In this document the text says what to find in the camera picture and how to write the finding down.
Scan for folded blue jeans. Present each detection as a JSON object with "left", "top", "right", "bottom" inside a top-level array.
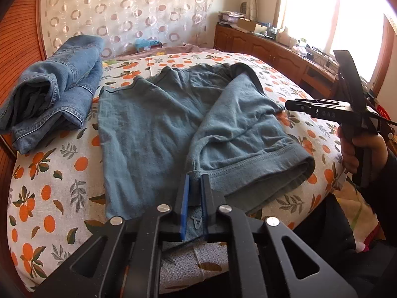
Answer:
[{"left": 0, "top": 35, "right": 106, "bottom": 155}]

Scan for blue bag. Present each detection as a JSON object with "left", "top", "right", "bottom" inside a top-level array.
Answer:
[{"left": 135, "top": 38, "right": 162, "bottom": 48}]

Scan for stack of papers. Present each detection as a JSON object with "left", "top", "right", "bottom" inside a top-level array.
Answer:
[{"left": 217, "top": 11, "right": 245, "bottom": 24}]

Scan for floral blanket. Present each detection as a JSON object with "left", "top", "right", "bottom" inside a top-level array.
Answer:
[{"left": 102, "top": 44, "right": 224, "bottom": 59}]

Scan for sheer circle-pattern curtain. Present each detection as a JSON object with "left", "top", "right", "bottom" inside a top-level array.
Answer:
[{"left": 42, "top": 0, "right": 218, "bottom": 58}]

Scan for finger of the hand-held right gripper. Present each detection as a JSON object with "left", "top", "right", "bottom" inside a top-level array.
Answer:
[
  {"left": 285, "top": 100, "right": 314, "bottom": 114},
  {"left": 295, "top": 98, "right": 353, "bottom": 108}
]

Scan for person's dark trousers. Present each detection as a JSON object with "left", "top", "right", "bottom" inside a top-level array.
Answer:
[{"left": 292, "top": 192, "right": 397, "bottom": 298}]

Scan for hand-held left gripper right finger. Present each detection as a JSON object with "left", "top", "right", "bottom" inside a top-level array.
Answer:
[{"left": 200, "top": 174, "right": 357, "bottom": 298}]

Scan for open cardboard box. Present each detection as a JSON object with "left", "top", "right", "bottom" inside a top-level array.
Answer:
[{"left": 237, "top": 18, "right": 267, "bottom": 33}]

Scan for person's right hand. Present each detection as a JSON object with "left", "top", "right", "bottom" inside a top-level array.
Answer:
[{"left": 337, "top": 127, "right": 389, "bottom": 174}]

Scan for grey-blue t-shirt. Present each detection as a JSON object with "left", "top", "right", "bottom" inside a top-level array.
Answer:
[{"left": 98, "top": 63, "right": 316, "bottom": 252}]

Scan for yellow patterned cloth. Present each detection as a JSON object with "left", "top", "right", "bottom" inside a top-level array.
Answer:
[{"left": 335, "top": 186, "right": 383, "bottom": 252}]

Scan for long wooden cabinet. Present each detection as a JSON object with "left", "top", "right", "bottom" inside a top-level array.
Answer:
[{"left": 215, "top": 25, "right": 382, "bottom": 100}]

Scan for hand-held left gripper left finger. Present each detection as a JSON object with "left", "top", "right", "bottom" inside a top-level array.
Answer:
[{"left": 33, "top": 174, "right": 190, "bottom": 298}]

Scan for orange-print bed sheet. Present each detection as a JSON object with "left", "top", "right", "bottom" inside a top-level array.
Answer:
[{"left": 8, "top": 51, "right": 351, "bottom": 292}]

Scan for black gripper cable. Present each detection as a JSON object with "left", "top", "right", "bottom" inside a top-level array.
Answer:
[{"left": 366, "top": 110, "right": 397, "bottom": 128}]

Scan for window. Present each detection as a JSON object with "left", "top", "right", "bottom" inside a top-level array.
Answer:
[{"left": 276, "top": 0, "right": 397, "bottom": 81}]

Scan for person's right forearm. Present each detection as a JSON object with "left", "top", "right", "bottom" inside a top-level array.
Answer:
[{"left": 357, "top": 147, "right": 397, "bottom": 221}]

